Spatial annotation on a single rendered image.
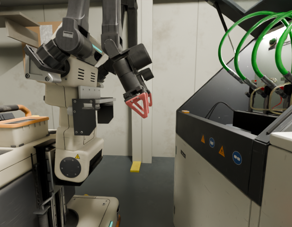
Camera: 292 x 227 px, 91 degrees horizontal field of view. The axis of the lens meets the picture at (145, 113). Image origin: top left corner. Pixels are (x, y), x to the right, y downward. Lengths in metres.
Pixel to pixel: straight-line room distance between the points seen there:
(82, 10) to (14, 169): 0.69
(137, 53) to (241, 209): 0.56
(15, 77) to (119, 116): 1.90
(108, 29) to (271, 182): 0.59
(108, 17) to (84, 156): 0.57
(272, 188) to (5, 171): 0.89
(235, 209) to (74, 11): 0.79
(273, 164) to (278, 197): 0.07
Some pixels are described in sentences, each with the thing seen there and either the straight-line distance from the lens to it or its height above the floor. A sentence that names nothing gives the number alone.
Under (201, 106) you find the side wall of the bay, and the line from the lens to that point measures 1.07.
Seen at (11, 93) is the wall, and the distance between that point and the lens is 3.47.
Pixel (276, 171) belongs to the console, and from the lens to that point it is 0.44.
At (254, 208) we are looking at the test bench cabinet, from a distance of 0.52.
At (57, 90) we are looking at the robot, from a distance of 0.78.
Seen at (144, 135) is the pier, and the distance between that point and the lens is 2.22.
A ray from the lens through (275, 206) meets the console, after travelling 0.47.
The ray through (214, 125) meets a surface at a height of 0.95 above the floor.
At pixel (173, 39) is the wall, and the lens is 2.52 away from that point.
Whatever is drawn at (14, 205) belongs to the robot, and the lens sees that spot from 0.93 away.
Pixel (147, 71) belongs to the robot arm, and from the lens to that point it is 0.93.
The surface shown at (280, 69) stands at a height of 1.14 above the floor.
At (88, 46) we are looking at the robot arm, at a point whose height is 1.23.
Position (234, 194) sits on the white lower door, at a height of 0.76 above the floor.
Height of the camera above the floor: 1.06
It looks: 8 degrees down
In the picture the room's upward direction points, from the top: straight up
